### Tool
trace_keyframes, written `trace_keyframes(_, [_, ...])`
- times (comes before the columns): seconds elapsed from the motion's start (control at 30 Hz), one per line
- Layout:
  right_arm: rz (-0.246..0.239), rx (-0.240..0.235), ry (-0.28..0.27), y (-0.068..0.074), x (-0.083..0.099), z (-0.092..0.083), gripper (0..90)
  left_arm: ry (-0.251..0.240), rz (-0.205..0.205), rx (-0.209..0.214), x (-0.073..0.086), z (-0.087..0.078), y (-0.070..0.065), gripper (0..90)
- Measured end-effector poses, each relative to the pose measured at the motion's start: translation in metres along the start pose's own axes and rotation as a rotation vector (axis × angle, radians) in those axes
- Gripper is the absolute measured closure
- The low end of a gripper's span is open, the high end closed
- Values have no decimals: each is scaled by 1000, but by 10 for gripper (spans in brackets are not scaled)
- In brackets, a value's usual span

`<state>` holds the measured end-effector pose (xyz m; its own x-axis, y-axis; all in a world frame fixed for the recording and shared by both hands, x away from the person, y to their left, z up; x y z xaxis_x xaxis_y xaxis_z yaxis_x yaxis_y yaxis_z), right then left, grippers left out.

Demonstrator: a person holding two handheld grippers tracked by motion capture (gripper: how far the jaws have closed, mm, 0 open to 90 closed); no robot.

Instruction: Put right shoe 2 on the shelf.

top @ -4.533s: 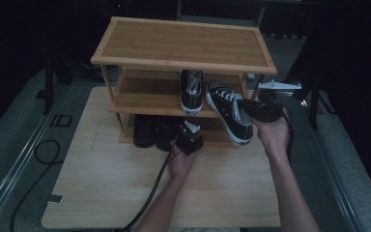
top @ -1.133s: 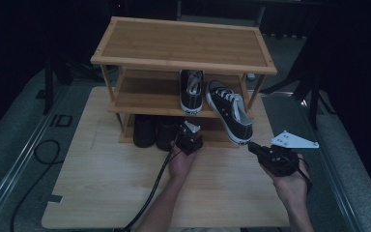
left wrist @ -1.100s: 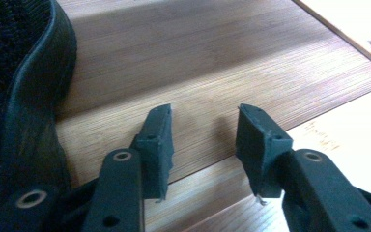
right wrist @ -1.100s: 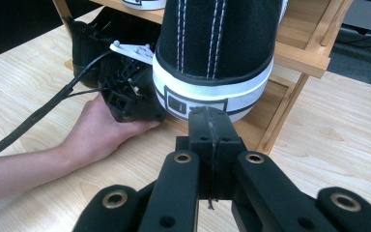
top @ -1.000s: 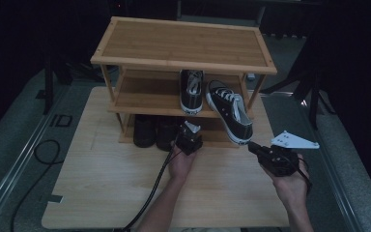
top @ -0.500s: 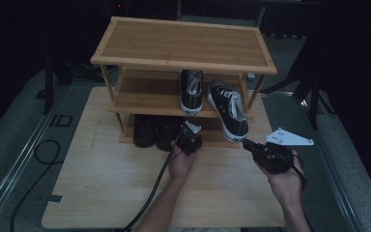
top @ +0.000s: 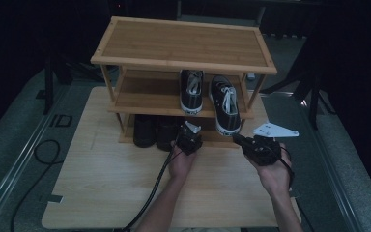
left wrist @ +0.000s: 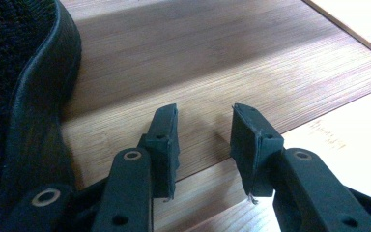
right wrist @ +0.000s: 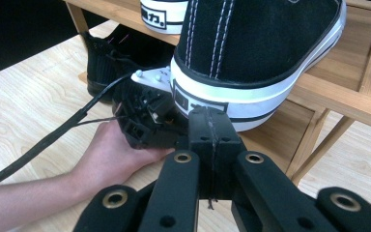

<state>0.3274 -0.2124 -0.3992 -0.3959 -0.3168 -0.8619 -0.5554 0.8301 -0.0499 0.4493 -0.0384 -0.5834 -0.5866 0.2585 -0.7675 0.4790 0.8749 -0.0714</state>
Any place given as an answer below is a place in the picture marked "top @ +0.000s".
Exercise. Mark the black white canvas sneaker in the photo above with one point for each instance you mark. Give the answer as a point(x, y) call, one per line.
point(227, 109)
point(191, 93)

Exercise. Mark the black tape piece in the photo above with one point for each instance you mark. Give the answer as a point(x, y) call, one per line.
point(53, 198)

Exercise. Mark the person's right hand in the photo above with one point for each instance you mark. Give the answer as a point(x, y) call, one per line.
point(275, 177)

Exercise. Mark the black metal stand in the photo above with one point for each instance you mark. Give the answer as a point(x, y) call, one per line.
point(314, 106)
point(48, 96)

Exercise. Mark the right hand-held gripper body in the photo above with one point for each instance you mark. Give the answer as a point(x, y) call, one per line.
point(264, 151)

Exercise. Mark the black shoe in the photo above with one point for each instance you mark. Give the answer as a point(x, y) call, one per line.
point(145, 132)
point(167, 135)

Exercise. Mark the wooden shoe rack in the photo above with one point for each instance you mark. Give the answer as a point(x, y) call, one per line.
point(182, 43)

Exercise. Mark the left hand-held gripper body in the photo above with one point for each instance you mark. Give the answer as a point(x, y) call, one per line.
point(189, 141)

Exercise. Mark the small white object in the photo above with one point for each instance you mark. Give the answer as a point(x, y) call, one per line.
point(251, 76)

